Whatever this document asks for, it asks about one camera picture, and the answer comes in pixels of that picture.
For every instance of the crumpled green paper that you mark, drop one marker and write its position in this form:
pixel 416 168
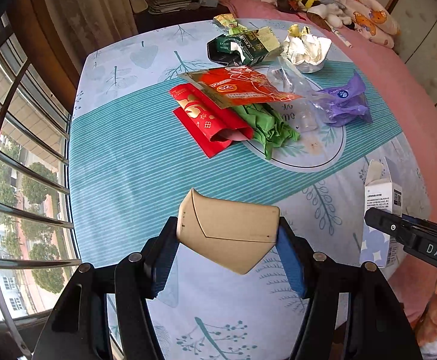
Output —
pixel 269 128

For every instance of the white paper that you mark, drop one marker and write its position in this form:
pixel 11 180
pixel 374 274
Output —
pixel 305 51

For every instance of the window grille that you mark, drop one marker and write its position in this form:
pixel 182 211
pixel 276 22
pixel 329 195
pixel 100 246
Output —
pixel 38 252

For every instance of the brown plush toy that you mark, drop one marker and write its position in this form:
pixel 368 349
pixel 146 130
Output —
pixel 293 7

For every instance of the leaf print tablecloth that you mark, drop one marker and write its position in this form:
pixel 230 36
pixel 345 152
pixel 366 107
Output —
pixel 132 162

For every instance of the white rectangular box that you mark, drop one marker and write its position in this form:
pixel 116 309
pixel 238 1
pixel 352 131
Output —
pixel 382 207

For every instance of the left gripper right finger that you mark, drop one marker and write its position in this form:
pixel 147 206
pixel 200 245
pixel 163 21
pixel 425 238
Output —
pixel 376 325

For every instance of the white marker pen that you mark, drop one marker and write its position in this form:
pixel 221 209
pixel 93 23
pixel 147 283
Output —
pixel 344 40

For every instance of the bee plush toy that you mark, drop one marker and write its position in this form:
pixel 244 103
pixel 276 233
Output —
pixel 332 11

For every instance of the yellow green snack wrapper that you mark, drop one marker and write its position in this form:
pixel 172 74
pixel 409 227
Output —
pixel 229 23

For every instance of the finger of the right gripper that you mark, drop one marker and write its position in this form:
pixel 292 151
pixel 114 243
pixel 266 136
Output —
pixel 399 227

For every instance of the dark green crushed carton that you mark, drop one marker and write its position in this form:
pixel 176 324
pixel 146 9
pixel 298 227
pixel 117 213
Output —
pixel 244 49

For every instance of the small brown cardboard box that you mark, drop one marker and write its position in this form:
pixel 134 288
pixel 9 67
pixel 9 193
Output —
pixel 234 235

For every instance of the person right hand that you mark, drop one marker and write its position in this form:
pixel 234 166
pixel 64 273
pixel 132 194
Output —
pixel 425 327

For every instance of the pink bear blanket roll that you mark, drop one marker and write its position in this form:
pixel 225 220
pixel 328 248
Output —
pixel 372 21

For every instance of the stack of papers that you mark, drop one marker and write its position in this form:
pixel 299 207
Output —
pixel 158 7

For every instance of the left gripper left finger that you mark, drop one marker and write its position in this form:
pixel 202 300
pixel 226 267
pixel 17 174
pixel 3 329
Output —
pixel 77 327

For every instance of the beige curtain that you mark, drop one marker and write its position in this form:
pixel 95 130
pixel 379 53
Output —
pixel 85 26

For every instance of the pink bed sheet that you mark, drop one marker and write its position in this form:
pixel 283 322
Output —
pixel 414 281

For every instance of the purple plastic bag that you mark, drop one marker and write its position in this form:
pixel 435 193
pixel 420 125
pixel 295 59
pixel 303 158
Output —
pixel 339 106

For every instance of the red envelope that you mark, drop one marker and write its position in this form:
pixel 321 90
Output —
pixel 213 129

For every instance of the red snack wrapper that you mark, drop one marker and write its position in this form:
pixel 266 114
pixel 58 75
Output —
pixel 233 86

